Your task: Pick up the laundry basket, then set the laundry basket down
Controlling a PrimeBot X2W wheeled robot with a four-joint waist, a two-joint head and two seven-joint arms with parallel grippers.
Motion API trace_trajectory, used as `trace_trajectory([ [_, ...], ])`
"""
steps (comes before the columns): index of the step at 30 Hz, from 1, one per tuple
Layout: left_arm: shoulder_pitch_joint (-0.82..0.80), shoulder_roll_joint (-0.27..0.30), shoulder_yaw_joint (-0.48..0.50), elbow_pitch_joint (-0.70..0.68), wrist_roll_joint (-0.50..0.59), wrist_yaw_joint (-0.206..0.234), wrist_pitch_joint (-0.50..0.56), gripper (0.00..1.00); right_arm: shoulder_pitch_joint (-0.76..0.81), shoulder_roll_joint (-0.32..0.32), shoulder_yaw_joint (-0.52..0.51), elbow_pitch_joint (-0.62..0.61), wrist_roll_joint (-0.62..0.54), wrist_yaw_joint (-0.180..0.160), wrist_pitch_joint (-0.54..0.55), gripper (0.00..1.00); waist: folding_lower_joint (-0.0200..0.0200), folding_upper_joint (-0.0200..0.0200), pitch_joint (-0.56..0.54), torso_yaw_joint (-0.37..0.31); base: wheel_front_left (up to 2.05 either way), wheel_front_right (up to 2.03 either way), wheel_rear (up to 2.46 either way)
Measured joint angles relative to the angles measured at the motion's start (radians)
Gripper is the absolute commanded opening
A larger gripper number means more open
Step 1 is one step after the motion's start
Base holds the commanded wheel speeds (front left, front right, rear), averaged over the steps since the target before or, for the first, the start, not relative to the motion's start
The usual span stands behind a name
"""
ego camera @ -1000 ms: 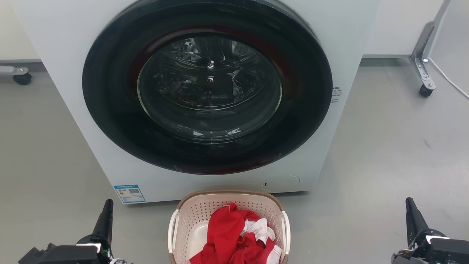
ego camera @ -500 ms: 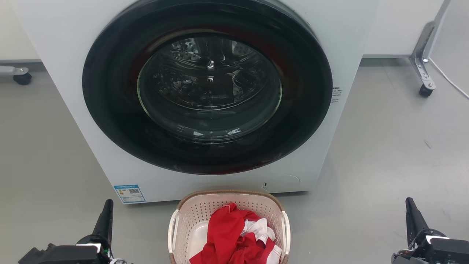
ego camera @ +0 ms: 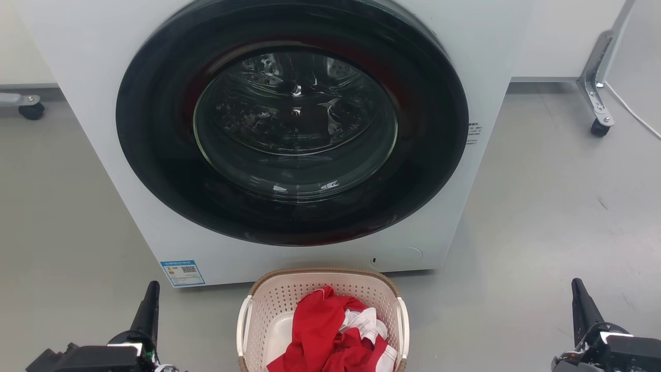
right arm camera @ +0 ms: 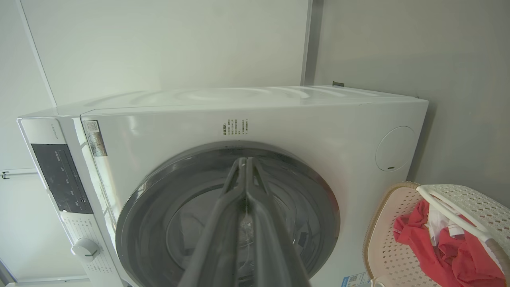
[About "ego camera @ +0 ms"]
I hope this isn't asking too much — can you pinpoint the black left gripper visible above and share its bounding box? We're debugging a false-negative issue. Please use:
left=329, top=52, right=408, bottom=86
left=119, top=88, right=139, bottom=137
left=26, top=281, right=161, bottom=372

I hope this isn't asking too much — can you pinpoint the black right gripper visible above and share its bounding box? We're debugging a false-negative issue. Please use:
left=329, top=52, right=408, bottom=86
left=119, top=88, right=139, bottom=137
left=552, top=278, right=661, bottom=372

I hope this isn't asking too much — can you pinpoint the beige perforated laundry basket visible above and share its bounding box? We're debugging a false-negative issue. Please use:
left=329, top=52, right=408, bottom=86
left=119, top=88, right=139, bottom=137
left=237, top=267, right=410, bottom=372

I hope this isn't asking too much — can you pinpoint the blue energy label sticker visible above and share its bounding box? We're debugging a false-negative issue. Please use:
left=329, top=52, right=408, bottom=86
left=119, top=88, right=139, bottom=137
left=160, top=259, right=206, bottom=288

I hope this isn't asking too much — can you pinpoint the red garment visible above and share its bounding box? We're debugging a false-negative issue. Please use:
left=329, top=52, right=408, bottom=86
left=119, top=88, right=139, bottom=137
left=266, top=286, right=399, bottom=372

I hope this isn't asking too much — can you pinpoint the dark round washing machine door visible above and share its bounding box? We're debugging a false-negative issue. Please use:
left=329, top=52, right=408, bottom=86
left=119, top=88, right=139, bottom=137
left=116, top=0, right=469, bottom=247

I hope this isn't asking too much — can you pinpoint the white garment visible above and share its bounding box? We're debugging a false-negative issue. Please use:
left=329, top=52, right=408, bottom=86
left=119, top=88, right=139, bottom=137
left=338, top=307, right=398, bottom=371

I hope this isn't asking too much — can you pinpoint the grey metal leg with caster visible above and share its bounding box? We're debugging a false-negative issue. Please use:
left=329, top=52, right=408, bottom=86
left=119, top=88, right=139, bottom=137
left=0, top=92, right=46, bottom=121
left=577, top=0, right=637, bottom=137

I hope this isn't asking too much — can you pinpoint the white front-load washing machine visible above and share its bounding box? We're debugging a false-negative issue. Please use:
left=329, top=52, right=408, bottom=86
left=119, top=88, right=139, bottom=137
left=15, top=0, right=535, bottom=288

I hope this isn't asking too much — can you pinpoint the white power cable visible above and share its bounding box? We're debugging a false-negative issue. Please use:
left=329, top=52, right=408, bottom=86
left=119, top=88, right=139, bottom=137
left=604, top=81, right=661, bottom=141

